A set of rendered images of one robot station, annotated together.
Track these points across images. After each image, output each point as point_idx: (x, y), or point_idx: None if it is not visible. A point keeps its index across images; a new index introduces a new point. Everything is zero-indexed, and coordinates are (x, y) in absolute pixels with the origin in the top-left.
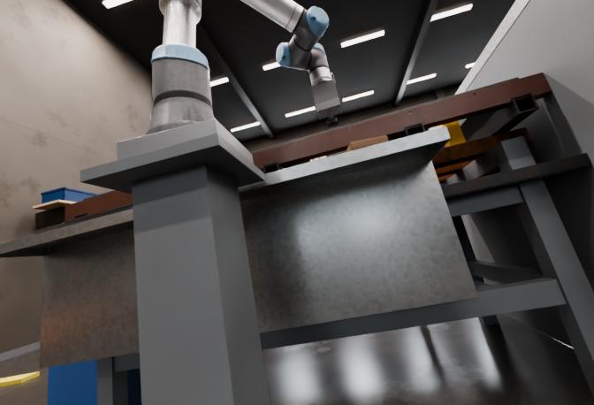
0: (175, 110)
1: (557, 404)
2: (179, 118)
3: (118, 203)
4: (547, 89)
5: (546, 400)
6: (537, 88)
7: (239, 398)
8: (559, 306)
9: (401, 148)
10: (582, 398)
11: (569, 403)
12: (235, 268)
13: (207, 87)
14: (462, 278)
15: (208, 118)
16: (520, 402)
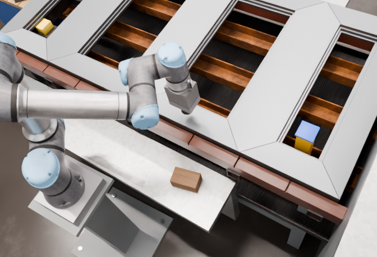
0: (53, 201)
1: (274, 225)
2: (56, 205)
3: (27, 68)
4: (336, 223)
5: (274, 220)
6: (330, 219)
7: (109, 237)
8: None
9: (184, 218)
10: (288, 229)
11: (279, 228)
12: (102, 216)
13: (63, 184)
14: (230, 215)
15: (70, 198)
16: (263, 215)
